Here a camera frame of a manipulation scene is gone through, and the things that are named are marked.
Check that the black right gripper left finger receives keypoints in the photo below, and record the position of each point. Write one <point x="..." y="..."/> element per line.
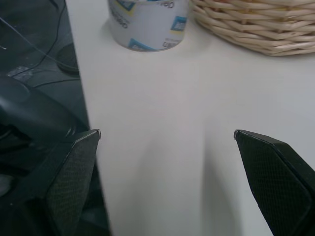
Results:
<point x="70" y="177"/>

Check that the wicker basket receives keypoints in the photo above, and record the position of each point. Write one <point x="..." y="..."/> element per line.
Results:
<point x="256" y="24"/>

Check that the dark rounded chair base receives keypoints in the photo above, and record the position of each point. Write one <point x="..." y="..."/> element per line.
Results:
<point x="34" y="115"/>

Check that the white cup with blue print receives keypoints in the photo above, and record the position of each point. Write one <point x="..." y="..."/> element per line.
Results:
<point x="147" y="24"/>

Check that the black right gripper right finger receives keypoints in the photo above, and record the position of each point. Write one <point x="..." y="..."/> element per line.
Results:
<point x="275" y="179"/>

